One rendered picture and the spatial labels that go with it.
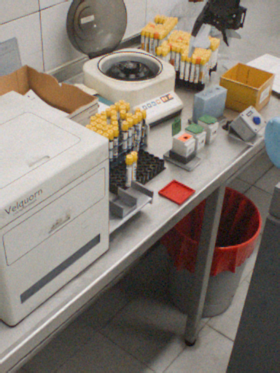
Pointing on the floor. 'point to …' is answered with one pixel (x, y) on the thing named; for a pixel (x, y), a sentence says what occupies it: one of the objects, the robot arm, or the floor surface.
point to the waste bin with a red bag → (251, 229)
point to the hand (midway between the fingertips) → (207, 51)
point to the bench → (152, 225)
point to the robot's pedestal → (261, 310)
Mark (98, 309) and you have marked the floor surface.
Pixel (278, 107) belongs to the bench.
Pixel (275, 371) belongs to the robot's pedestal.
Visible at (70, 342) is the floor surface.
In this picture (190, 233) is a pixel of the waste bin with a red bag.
